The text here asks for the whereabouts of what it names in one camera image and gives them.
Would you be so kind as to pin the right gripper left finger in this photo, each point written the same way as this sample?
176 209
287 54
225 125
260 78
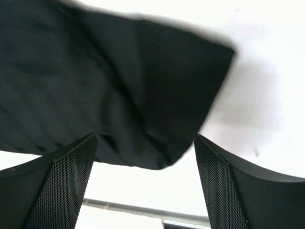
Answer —
47 192

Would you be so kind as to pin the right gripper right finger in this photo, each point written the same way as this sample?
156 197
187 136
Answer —
241 195

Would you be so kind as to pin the black pleated skirt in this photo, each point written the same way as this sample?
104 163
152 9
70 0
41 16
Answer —
144 88

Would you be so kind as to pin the aluminium frame rail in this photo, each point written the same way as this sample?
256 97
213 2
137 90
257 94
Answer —
143 211

